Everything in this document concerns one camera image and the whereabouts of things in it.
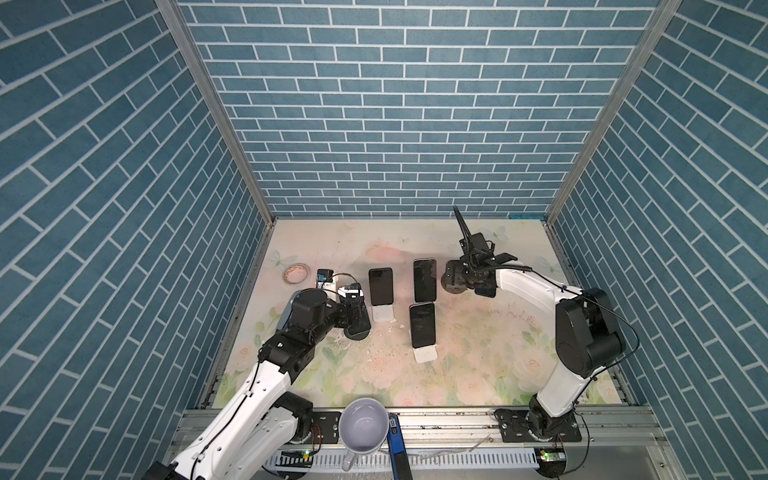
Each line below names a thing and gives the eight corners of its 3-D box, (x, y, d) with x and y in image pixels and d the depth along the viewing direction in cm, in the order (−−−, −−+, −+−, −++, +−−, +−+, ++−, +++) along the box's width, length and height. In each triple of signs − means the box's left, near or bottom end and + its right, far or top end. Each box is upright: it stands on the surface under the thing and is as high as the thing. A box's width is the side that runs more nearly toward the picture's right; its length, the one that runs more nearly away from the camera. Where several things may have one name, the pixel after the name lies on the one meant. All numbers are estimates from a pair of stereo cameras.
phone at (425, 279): (412, 307, 97) (415, 282, 85) (412, 285, 103) (414, 258, 91) (433, 307, 97) (439, 282, 85) (431, 285, 103) (436, 258, 91)
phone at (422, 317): (409, 350, 88) (412, 328, 76) (409, 328, 93) (411, 303, 81) (432, 350, 88) (438, 328, 76) (430, 328, 93) (435, 303, 81)
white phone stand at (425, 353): (415, 363, 86) (416, 360, 83) (413, 351, 88) (413, 347, 86) (438, 359, 86) (439, 356, 84) (435, 347, 89) (436, 343, 86)
